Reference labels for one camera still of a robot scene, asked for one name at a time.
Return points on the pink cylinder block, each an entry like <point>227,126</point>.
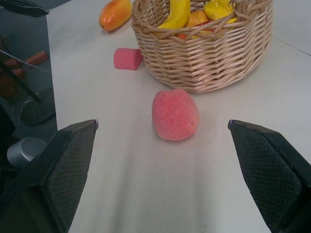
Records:
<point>126,59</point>

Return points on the wicker basket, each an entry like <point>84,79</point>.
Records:
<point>206,58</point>

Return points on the orange red block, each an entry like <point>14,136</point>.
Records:
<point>36,57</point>

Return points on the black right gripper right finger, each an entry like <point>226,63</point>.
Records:
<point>267,170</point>

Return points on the orange yellow mango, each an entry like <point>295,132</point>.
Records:
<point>115,14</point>

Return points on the black object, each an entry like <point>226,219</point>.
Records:
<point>24,7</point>

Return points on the yellow banana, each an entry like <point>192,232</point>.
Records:
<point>176,15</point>

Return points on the black stand rod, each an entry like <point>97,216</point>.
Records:
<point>19,80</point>

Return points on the yellow pepper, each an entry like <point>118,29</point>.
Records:
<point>218,9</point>

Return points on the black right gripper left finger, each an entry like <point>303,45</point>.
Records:
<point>60,174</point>

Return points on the silver robot body part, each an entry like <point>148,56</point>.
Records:
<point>24,151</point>

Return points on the orange fruit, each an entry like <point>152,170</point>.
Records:
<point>197,18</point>

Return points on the black round stand base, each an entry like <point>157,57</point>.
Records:
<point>39,109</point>

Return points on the red chili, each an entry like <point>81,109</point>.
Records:
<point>206,23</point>

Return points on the pink peach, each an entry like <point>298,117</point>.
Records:
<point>175,115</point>

